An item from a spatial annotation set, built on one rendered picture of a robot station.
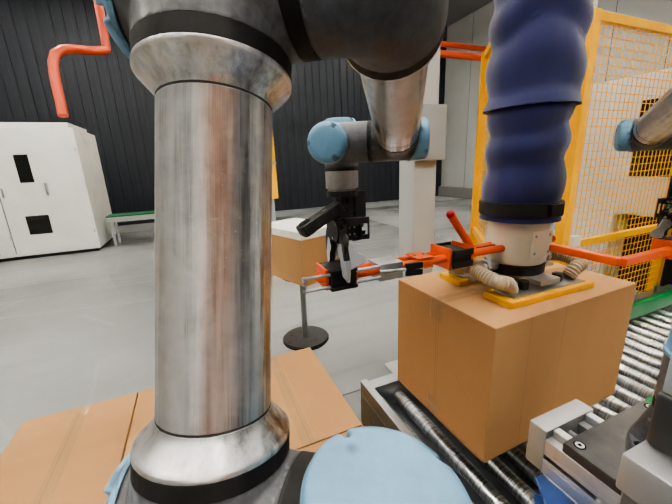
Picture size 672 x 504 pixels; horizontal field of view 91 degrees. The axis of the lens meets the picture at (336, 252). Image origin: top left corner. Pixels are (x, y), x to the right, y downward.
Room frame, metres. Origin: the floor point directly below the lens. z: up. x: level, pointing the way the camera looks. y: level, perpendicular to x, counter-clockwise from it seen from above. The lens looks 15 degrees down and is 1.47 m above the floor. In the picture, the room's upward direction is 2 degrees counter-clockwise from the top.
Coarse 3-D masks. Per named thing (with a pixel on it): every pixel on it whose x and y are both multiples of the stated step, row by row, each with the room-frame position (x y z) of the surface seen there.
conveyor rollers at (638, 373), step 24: (648, 336) 1.53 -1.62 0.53; (624, 360) 1.33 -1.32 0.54; (648, 360) 1.32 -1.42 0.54; (624, 384) 1.17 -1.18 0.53; (648, 384) 1.17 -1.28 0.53; (408, 408) 1.08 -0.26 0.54; (600, 408) 1.03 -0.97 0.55; (624, 408) 1.03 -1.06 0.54; (432, 432) 0.95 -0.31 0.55; (456, 456) 0.85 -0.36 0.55; (480, 480) 0.76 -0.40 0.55; (504, 480) 0.77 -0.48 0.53
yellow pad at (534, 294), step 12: (564, 276) 0.96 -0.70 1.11; (528, 288) 0.86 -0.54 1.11; (540, 288) 0.87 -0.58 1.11; (552, 288) 0.87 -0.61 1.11; (564, 288) 0.87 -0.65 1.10; (576, 288) 0.88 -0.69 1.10; (588, 288) 0.91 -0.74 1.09; (492, 300) 0.85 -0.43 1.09; (504, 300) 0.81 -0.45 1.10; (516, 300) 0.81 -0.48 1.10; (528, 300) 0.81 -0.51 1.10; (540, 300) 0.83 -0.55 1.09
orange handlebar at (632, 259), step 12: (552, 240) 1.00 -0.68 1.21; (420, 252) 0.88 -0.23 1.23; (432, 252) 0.89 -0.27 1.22; (480, 252) 0.89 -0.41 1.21; (492, 252) 0.91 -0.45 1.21; (564, 252) 0.88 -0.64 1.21; (576, 252) 0.85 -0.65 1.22; (588, 252) 0.82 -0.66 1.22; (648, 252) 0.80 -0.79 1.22; (660, 252) 0.80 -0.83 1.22; (432, 264) 0.84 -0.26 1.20; (612, 264) 0.77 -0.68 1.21; (624, 264) 0.75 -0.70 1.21; (360, 276) 0.76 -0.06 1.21
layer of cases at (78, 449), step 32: (288, 384) 1.25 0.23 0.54; (320, 384) 1.24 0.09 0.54; (64, 416) 1.11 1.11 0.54; (96, 416) 1.10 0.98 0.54; (128, 416) 1.10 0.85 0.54; (288, 416) 1.06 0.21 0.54; (320, 416) 1.05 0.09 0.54; (352, 416) 1.04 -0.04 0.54; (32, 448) 0.96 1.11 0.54; (64, 448) 0.95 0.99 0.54; (96, 448) 0.95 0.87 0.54; (128, 448) 0.94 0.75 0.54; (0, 480) 0.84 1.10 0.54; (32, 480) 0.83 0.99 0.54; (64, 480) 0.83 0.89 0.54; (96, 480) 0.82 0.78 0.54
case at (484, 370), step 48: (432, 288) 0.96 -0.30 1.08; (480, 288) 0.95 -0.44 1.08; (624, 288) 0.91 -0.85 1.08; (432, 336) 0.89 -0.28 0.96; (480, 336) 0.73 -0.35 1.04; (528, 336) 0.74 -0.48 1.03; (576, 336) 0.83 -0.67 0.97; (624, 336) 0.93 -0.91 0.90; (432, 384) 0.89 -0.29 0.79; (480, 384) 0.72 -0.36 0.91; (528, 384) 0.75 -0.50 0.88; (576, 384) 0.84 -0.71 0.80; (480, 432) 0.71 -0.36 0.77; (528, 432) 0.76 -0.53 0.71
